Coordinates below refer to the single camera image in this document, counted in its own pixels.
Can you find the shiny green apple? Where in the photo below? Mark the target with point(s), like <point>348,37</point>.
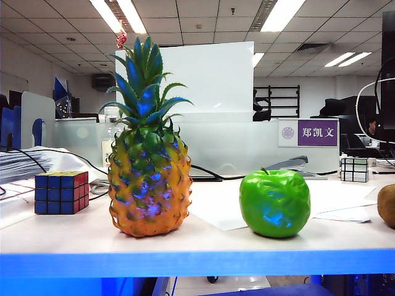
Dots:
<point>274,206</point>

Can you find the brown kiwi fruit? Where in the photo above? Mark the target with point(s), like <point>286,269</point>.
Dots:
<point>387,206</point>

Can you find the frosted glass desk divider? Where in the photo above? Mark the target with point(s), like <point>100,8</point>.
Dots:
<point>234,145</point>

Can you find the large white paper sheet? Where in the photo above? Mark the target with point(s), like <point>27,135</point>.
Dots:
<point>216,206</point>

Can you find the plastic pineapple with green crown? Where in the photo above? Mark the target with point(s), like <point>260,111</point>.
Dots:
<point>148,191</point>

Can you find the tall white partition board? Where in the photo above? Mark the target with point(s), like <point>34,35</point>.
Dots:
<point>210,77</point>

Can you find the clear plastic water bottle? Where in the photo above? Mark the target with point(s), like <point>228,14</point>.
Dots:
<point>108,123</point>

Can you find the grey stapler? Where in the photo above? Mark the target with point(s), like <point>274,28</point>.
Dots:
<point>293,161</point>

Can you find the black shelf rack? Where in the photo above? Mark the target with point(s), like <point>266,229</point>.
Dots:
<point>284,101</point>

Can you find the black ceiling air unit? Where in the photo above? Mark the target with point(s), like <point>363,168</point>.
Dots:
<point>103,80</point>

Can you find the purple and white name sign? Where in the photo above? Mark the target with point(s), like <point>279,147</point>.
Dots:
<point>318,132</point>

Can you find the white plastic bag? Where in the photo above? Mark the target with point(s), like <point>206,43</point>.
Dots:
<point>71,163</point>

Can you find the red hanging ornament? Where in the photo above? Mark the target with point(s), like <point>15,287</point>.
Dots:
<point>122,37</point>

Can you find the colourful Rubik's cube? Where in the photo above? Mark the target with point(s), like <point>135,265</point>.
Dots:
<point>58,194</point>

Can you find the blue triangular box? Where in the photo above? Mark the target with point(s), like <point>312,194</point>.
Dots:
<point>60,92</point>

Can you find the long ceiling light panel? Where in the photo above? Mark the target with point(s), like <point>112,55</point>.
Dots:
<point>282,13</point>
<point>123,13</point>
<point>348,58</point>

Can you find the small white paper sheet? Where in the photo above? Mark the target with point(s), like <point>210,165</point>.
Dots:
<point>342,214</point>

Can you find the silver mirror cube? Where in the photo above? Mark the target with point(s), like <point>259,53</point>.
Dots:
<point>355,169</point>

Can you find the person in background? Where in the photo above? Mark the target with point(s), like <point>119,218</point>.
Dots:
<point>372,128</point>

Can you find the stack of printed papers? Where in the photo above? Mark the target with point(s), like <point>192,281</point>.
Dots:
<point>18,165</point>

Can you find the blue file holder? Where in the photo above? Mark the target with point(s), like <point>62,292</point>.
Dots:
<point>10,129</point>

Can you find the black monitor edge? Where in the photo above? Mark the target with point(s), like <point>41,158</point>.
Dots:
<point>389,92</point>

